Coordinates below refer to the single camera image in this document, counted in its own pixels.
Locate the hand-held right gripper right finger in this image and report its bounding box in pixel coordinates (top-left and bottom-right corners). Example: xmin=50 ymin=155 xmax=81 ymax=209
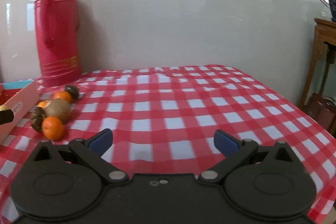
xmin=198 ymin=130 xmax=301 ymax=185

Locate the orange tangerine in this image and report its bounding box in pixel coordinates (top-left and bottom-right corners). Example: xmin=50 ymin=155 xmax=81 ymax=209
xmin=41 ymin=116 xmax=64 ymax=142
xmin=52 ymin=91 xmax=72 ymax=104

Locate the red cardboard box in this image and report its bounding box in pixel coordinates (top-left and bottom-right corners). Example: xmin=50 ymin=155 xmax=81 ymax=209
xmin=0 ymin=79 xmax=40 ymax=145

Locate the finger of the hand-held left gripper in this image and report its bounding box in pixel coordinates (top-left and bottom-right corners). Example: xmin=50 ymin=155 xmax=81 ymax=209
xmin=0 ymin=108 xmax=15 ymax=125

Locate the brown kiwi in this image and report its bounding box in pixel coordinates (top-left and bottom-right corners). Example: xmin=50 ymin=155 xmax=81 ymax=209
xmin=46 ymin=98 xmax=71 ymax=123

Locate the wooden cabinet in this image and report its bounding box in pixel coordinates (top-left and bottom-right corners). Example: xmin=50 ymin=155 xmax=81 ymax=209
xmin=299 ymin=18 xmax=336 ymax=109

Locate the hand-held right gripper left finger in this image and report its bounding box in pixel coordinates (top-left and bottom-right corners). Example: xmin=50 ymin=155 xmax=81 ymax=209
xmin=25 ymin=129 xmax=130 ymax=186

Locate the dark round fruit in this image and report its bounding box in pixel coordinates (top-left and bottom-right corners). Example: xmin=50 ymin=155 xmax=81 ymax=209
xmin=64 ymin=85 xmax=80 ymax=101
xmin=30 ymin=107 xmax=48 ymax=133

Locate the red checked tablecloth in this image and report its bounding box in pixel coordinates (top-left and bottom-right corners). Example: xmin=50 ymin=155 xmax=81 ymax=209
xmin=0 ymin=64 xmax=336 ymax=224

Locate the red thermos flask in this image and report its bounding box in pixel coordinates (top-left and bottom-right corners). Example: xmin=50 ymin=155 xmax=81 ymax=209
xmin=35 ymin=0 xmax=83 ymax=88

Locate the dark blue frame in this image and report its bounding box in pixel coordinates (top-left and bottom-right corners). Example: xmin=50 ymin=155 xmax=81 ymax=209
xmin=328 ymin=0 xmax=336 ymax=22

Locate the dark wooden chair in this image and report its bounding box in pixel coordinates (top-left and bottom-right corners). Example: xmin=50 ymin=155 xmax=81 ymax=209
xmin=302 ymin=93 xmax=336 ymax=136

